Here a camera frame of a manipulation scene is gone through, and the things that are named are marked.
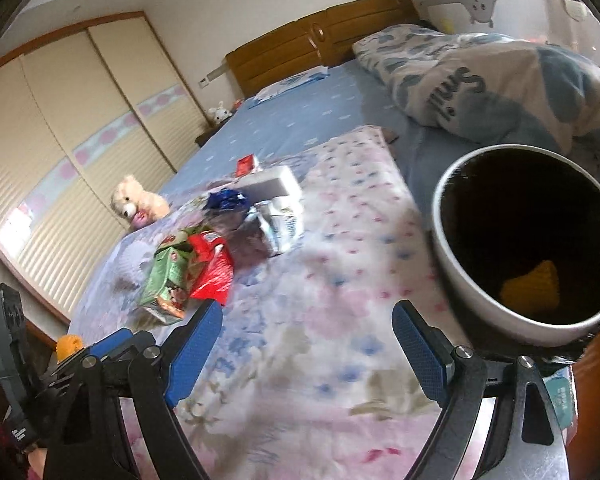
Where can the blue plastic packet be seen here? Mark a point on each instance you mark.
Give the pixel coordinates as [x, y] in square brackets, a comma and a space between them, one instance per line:
[227, 200]

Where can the blue white printed quilt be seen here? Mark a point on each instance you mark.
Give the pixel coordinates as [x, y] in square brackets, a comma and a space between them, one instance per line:
[480, 80]

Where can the teal printed box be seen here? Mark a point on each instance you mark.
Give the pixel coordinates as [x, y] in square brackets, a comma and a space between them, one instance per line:
[560, 400]

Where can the white blue pillow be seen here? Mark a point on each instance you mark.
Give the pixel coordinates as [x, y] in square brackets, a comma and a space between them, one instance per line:
[285, 87]

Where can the white box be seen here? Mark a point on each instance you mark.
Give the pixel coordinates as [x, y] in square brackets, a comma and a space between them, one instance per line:
[275, 182]

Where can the pink floral blanket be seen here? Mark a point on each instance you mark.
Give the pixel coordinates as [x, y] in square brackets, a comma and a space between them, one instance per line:
[330, 285]

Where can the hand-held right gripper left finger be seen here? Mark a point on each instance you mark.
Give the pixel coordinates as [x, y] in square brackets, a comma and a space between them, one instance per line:
[195, 350]

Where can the white wall switch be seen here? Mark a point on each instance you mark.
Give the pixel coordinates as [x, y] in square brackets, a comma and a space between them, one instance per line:
[206, 82]

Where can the white bed guard rail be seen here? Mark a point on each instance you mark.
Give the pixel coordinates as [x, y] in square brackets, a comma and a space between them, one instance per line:
[480, 7]

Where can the small red white carton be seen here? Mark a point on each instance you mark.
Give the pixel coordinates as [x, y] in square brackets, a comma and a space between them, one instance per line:
[246, 165]

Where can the silver white packet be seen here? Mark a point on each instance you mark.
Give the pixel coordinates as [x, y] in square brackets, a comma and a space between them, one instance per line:
[280, 225]

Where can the orange round object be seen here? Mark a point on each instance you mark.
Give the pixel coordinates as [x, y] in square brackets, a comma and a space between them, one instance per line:
[69, 345]

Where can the cream teddy bear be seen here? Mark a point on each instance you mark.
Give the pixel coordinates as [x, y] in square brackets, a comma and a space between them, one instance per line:
[130, 197]

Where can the yellow wrapper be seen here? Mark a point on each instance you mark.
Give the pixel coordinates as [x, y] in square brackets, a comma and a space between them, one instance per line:
[535, 285]

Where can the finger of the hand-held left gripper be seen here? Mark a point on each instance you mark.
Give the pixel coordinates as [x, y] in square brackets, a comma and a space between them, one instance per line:
[112, 341]

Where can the red wrapper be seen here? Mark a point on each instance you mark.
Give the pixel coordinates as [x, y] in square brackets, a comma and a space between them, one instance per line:
[212, 270]

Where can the bed with blue sheet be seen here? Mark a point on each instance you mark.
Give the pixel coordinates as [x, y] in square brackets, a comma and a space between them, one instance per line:
[290, 125]

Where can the wooden headboard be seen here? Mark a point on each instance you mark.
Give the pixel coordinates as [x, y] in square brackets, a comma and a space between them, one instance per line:
[290, 45]

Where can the person's left forearm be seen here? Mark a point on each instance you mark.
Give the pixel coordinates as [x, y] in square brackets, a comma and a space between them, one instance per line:
[37, 465]

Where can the white bunny plush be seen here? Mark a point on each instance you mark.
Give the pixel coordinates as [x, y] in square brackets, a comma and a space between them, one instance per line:
[220, 112]

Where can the white trash bin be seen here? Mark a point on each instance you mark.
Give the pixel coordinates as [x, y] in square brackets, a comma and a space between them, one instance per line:
[460, 280]

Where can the cream sliding-door wardrobe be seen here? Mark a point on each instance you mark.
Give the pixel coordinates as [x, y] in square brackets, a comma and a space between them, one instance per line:
[55, 125]

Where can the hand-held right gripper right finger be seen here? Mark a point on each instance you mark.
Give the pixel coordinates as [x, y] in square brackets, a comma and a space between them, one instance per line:
[420, 350]

